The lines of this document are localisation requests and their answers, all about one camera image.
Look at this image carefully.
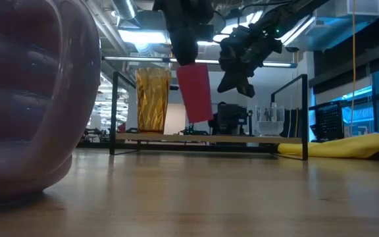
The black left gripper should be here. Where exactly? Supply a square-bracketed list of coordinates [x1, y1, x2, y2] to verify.
[164, 11, 215, 66]

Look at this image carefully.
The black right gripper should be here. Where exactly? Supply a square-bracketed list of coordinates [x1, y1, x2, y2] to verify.
[216, 24, 283, 99]

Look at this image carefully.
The pink plastic cup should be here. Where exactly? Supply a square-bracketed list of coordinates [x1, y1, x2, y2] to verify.
[176, 63, 215, 124]

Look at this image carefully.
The amber faceted glass tumbler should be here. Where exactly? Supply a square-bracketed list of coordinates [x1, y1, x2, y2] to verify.
[135, 67, 172, 134]

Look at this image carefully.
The black machine in background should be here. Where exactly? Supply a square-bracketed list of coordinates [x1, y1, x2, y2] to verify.
[208, 101, 248, 136]

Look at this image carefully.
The long ceiling tube lamp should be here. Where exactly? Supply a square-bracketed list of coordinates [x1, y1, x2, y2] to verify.
[103, 55, 298, 68]

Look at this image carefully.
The clear glass on rack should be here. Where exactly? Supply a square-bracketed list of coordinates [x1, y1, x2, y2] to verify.
[255, 101, 286, 138]

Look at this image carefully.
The black perforated crate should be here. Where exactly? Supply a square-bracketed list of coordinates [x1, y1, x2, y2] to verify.
[310, 101, 345, 142]

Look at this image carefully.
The yellow cloth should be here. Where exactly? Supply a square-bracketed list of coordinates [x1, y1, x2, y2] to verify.
[277, 132, 379, 159]

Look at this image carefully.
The white ceiling unit box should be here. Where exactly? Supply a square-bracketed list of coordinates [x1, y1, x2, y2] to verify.
[320, 0, 379, 18]

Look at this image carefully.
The purple ribbed plastic cup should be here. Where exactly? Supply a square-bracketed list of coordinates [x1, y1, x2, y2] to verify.
[0, 0, 102, 211]

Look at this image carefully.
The wooden shelf with black frame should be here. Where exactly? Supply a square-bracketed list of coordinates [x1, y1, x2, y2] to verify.
[109, 71, 309, 161]

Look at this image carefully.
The silver ceiling air duct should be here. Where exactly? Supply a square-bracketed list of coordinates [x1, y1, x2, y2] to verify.
[111, 0, 138, 20]

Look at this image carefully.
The yellow hanging cable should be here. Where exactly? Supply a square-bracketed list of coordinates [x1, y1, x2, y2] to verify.
[349, 0, 357, 136]

